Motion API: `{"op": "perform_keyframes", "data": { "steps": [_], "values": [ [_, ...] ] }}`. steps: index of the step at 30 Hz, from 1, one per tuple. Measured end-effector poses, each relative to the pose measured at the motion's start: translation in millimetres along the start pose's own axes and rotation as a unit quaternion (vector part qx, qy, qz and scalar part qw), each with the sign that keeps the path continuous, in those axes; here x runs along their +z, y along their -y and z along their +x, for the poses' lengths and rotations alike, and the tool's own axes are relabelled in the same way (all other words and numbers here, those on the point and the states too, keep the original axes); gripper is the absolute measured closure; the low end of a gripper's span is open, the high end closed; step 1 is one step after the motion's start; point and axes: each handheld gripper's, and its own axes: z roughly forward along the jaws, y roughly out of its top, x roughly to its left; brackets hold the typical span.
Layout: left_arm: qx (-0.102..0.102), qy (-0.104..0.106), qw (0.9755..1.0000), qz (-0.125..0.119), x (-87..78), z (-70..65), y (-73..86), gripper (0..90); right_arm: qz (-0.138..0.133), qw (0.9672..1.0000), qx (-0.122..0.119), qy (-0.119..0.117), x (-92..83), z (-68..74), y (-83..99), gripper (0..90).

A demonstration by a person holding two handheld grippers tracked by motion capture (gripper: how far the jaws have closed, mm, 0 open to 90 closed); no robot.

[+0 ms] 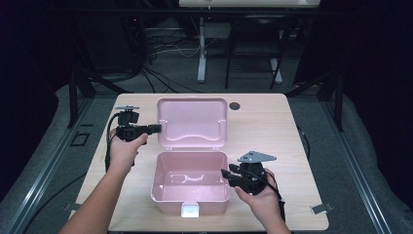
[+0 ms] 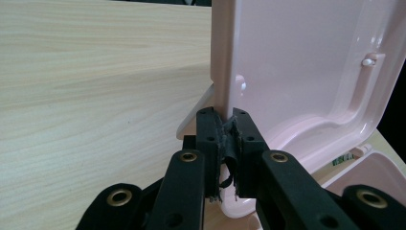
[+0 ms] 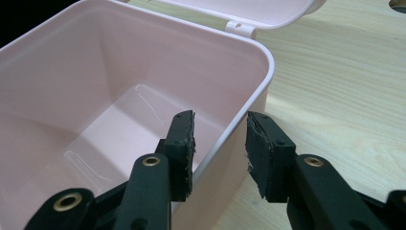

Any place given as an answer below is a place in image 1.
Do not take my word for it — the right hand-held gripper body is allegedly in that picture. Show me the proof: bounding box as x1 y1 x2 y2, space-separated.
237 150 278 196

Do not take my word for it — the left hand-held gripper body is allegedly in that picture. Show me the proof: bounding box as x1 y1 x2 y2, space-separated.
114 104 150 142

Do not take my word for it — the pink storage box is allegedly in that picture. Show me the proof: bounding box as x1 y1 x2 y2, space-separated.
149 97 232 218

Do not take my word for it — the person's left hand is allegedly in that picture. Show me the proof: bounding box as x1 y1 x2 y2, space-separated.
108 127 149 174

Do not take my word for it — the person's right hand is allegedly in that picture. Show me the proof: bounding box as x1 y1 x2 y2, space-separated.
234 168 281 225

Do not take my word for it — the white desk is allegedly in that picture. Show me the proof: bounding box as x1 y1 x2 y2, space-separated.
178 0 321 84

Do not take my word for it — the black chair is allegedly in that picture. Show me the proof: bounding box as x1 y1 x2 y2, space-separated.
224 13 290 91

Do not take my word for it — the left hand-held gripper cable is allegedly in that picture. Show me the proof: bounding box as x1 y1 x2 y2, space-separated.
104 112 122 173

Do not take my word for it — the hand-held gripper cable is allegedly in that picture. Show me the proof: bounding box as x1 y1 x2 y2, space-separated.
104 112 122 173
247 170 287 224

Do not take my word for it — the right hand-held gripper cable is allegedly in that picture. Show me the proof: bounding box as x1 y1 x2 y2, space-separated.
247 170 287 224

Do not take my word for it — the short black cable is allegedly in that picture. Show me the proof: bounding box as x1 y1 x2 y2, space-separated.
296 126 312 161

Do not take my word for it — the black metal frame stand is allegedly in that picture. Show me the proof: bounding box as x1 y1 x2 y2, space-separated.
62 61 134 130
284 62 346 133

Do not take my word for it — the grey table bracket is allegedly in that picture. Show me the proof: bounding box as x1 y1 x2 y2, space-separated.
62 202 81 213
310 202 335 215

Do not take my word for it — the bundle of floor cables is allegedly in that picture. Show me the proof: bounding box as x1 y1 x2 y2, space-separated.
137 27 204 95

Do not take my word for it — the aluminium floor rail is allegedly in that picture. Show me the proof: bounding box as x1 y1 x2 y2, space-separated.
2 97 94 234
320 99 394 234

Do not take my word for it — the long black floor cable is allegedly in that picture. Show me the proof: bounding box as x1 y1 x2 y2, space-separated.
21 173 88 234

